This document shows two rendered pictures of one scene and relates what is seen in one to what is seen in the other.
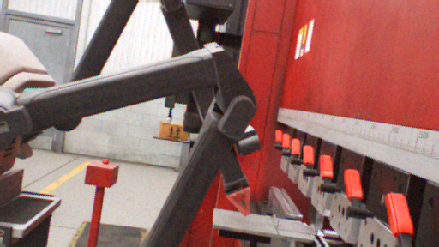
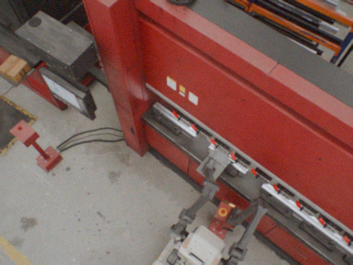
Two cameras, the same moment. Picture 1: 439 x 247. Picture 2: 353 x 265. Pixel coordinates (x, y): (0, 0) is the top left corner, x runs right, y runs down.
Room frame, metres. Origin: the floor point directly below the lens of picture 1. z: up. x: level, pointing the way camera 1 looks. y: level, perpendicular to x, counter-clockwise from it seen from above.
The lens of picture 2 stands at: (0.89, 0.84, 3.70)
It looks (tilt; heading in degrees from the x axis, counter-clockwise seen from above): 64 degrees down; 309
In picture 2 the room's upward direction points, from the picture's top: 1 degrees clockwise
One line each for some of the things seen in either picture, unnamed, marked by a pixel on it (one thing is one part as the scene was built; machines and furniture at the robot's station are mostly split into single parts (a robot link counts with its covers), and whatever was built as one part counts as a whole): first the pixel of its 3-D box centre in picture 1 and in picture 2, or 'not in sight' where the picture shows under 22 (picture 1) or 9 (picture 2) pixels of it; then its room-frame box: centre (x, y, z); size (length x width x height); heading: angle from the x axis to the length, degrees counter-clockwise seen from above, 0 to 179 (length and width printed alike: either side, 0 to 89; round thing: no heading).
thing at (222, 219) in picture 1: (260, 225); (213, 165); (1.28, -0.15, 1.00); 0.26 x 0.18 x 0.01; 90
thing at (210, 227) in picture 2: not in sight; (217, 231); (0.93, 0.07, 0.06); 0.25 x 0.20 x 0.12; 103
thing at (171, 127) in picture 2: (265, 213); (167, 123); (1.88, -0.24, 0.89); 0.30 x 0.05 x 0.03; 0
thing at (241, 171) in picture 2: not in sight; (227, 159); (1.22, -0.30, 0.92); 0.39 x 0.06 x 0.10; 0
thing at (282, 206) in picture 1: (282, 210); (175, 121); (1.83, -0.30, 0.92); 0.50 x 0.06 x 0.10; 0
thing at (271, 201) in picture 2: not in sight; (275, 205); (0.67, -0.25, 0.89); 0.30 x 0.05 x 0.03; 0
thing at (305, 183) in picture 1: (321, 165); (224, 143); (1.30, -0.30, 1.18); 0.15 x 0.09 x 0.17; 0
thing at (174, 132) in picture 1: (173, 130); (12, 67); (3.37, 0.32, 1.04); 0.30 x 0.26 x 0.12; 4
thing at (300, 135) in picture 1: (308, 157); (204, 128); (1.50, -0.30, 1.18); 0.15 x 0.09 x 0.17; 0
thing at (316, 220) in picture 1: (315, 213); not in sight; (1.28, -0.30, 1.05); 0.10 x 0.02 x 0.10; 0
